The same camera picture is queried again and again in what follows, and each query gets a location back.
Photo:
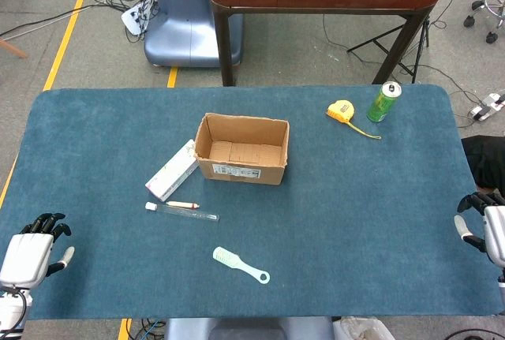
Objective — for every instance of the chrome stool with castors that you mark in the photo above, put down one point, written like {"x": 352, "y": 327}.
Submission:
{"x": 493, "y": 2}

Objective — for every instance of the blue table mat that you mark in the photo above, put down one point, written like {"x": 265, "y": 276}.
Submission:
{"x": 355, "y": 217}

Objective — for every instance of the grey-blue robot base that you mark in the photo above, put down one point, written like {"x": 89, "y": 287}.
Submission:
{"x": 181, "y": 28}

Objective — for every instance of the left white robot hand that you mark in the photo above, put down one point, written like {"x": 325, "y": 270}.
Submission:
{"x": 25, "y": 255}

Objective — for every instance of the person in black clothing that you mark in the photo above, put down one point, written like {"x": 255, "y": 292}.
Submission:
{"x": 487, "y": 162}

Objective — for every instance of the white rectangular carton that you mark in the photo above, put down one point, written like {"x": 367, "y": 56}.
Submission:
{"x": 173, "y": 172}

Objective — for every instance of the own grey-blue robot chassis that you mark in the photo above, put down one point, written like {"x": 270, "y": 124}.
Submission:
{"x": 244, "y": 328}

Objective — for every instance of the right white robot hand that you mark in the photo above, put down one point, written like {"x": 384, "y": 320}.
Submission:
{"x": 495, "y": 229}

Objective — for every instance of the green drink can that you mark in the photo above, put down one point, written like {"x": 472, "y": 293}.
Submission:
{"x": 382, "y": 103}

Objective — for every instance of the red and white pen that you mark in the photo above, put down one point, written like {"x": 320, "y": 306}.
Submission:
{"x": 181, "y": 204}

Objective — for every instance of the black tripod stand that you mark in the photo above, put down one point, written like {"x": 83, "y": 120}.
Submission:
{"x": 394, "y": 34}

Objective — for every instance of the white plastic bag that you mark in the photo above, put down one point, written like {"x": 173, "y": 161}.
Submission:
{"x": 359, "y": 330}

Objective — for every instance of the light wooden furniture leg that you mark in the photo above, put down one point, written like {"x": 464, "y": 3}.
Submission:
{"x": 12, "y": 49}

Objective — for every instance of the yellow tape measure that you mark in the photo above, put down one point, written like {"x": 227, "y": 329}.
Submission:
{"x": 341, "y": 111}

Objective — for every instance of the transparent tube with white cap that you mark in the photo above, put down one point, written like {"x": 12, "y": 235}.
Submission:
{"x": 189, "y": 214}

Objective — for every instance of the white power strip with plugs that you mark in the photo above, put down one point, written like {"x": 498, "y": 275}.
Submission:
{"x": 134, "y": 18}

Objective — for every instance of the open brown cardboard box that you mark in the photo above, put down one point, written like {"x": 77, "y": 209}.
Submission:
{"x": 240, "y": 168}

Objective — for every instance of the light green brush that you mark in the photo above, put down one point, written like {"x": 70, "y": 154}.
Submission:
{"x": 229, "y": 258}

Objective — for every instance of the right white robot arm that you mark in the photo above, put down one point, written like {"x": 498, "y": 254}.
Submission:
{"x": 502, "y": 277}

